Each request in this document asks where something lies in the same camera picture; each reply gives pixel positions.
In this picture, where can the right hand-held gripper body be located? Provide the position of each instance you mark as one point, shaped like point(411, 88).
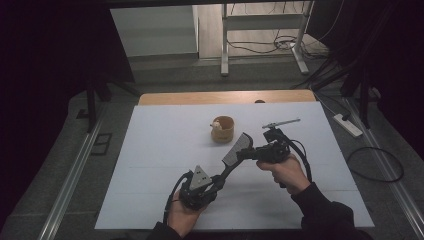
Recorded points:
point(273, 151)

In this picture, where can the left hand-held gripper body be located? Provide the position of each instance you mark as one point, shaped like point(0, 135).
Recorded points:
point(196, 191)

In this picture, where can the person's right hand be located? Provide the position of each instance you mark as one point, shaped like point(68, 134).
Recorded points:
point(288, 173)

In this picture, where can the person's left hand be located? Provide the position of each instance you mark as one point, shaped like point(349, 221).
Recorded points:
point(181, 216)

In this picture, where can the round wooden cup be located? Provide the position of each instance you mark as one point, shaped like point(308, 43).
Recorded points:
point(222, 133)

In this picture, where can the white table mat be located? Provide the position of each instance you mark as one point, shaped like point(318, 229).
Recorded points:
point(150, 150)

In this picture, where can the wooden table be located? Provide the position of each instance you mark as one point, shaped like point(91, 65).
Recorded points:
point(206, 97)

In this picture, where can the white power strip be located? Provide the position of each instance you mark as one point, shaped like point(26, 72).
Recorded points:
point(348, 125)

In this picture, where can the black tripod stand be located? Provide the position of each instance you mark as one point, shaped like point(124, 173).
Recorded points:
point(91, 103)
point(365, 96)

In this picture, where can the white metal stand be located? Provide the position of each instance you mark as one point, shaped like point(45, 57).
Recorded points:
point(263, 22)

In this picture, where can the grey panel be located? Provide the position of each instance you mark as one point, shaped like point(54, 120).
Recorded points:
point(153, 31)

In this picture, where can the black floor socket frame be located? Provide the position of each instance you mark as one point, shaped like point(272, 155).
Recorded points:
point(101, 144)

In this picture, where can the metal floor rail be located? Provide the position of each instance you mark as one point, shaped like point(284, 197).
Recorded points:
point(393, 180)
point(70, 180)

